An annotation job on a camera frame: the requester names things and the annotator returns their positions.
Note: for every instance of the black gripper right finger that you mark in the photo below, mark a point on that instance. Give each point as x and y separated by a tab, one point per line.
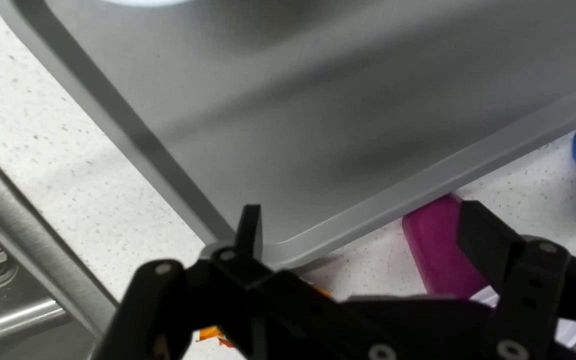
529	287

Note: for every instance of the stainless steel double sink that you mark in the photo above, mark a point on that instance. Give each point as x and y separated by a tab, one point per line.
8	287

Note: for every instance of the orange snack wrapper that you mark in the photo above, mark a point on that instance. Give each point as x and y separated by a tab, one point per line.
210	335

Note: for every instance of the grey plastic tray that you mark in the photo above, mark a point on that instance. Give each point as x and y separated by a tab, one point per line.
340	120

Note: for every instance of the purple plastic cup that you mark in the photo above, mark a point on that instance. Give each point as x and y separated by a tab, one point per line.
435	246

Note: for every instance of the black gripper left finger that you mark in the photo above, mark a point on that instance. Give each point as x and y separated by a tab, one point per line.
234	307

